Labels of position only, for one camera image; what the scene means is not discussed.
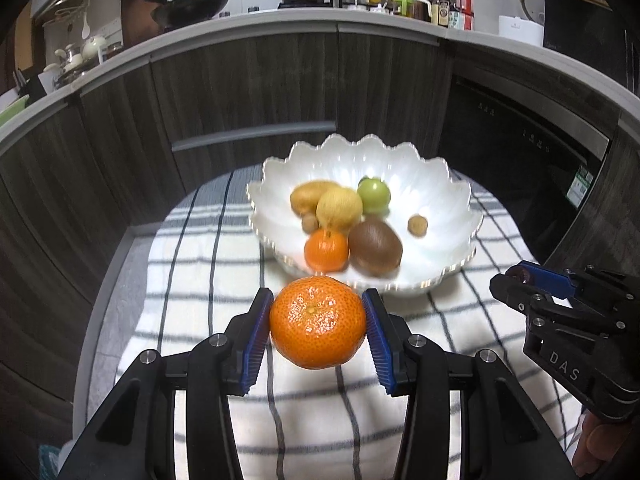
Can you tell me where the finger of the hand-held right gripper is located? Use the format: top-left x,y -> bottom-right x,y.
504,261 -> 583,301
489,271 -> 628,333

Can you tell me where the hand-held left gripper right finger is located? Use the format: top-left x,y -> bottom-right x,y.
361,287 -> 576,480

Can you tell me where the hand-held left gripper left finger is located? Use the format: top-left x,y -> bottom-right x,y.
57,287 -> 275,480

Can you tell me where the orange mandarin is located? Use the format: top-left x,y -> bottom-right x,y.
304,228 -> 350,272
269,275 -> 367,371

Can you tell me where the brown kiwi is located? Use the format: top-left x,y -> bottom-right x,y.
348,220 -> 403,276

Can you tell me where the white scalloped ceramic bowl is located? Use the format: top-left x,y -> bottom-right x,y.
246,133 -> 484,295

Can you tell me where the yellow lemon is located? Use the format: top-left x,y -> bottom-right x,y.
316,187 -> 364,232

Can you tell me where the green jujube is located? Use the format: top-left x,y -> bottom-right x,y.
357,176 -> 391,214

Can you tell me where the person's right hand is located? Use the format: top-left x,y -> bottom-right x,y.
575,410 -> 627,472

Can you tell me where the white checked cloth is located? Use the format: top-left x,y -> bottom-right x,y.
117,167 -> 588,480

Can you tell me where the green label sticker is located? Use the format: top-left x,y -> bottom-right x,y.
567,165 -> 595,208

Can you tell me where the black built-in dishwasher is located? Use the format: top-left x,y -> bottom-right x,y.
435,75 -> 613,261

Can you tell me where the tan oblong fruit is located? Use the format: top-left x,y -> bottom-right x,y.
290,180 -> 343,215

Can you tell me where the teal patterned cloth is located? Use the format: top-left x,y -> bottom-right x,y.
37,442 -> 64,480

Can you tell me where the dark wood kitchen cabinet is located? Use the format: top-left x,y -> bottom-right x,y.
0,25 -> 640,441

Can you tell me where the black flat panel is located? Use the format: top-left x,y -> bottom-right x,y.
542,0 -> 632,82

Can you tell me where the white electric kettle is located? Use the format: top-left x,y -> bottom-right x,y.
515,0 -> 552,24

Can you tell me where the red capped bottle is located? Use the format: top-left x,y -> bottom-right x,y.
452,0 -> 475,31

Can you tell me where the grey kitchen countertop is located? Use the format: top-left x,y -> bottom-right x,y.
0,5 -> 640,146

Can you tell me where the white teapot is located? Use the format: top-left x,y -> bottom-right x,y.
54,47 -> 84,74
81,35 -> 109,60

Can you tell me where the black wok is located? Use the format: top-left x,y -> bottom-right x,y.
135,0 -> 231,29

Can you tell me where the brown cutting board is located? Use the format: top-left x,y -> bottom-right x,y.
121,0 -> 167,49

